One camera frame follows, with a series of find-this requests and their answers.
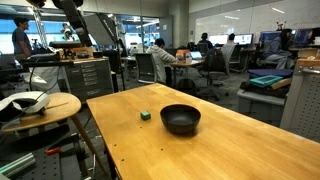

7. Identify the green wooden block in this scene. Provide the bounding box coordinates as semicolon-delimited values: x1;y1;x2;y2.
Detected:
140;110;152;121

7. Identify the black bowl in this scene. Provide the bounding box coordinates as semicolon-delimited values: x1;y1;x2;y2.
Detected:
159;103;202;135

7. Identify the black backpack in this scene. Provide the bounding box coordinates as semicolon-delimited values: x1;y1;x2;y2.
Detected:
175;77;198;97

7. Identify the grey mesh office chair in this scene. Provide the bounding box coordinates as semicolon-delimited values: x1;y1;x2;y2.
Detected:
134;52;158;85

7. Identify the seated person in white hoodie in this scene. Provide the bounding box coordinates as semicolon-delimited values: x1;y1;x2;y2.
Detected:
146;37;179;85

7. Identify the orange box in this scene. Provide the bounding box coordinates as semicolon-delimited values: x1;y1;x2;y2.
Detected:
175;49;191;63

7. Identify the open laptop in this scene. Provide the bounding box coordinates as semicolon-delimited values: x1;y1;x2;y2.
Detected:
189;50;204;61

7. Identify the black office chair with jacket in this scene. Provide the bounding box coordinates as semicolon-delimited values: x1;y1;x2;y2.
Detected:
197;44;236;102

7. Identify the seated person in dark top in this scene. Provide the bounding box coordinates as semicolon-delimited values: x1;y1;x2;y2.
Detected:
197;32;214;51

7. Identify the grey drawer cabinet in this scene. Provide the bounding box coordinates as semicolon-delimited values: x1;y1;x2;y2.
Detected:
64;57;115;103

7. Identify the black studio light softbox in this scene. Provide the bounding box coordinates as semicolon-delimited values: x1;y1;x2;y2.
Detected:
82;12;119;47

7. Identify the grey storage bin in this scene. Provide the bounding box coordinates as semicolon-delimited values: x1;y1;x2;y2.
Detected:
236;88;288;128

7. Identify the round wooden stool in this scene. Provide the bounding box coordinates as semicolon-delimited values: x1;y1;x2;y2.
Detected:
0;92;108;176

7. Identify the teal tray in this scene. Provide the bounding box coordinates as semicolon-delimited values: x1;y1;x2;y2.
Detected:
249;74;284;89

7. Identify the dark blue flat case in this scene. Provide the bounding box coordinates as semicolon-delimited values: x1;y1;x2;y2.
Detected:
247;68;295;80

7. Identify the blue lit computer monitor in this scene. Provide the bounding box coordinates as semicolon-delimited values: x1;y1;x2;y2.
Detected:
259;30;283;45
294;28;315;46

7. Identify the seated person in grey jacket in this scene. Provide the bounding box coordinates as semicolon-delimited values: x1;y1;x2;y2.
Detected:
261;28;295;70

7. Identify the white VR headset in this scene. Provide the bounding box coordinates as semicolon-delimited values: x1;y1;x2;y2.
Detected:
0;90;51;118

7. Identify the white perforated cabinet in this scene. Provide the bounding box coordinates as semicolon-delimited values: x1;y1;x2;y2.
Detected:
279;58;320;143

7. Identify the standing person in grey shirt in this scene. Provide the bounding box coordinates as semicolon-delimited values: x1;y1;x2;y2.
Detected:
11;16;34;63

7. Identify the green aluminium bar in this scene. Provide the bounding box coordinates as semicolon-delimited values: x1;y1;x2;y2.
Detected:
0;152;37;178

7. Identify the orange handled tool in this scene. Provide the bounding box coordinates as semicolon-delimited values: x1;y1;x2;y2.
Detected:
44;146;63;156

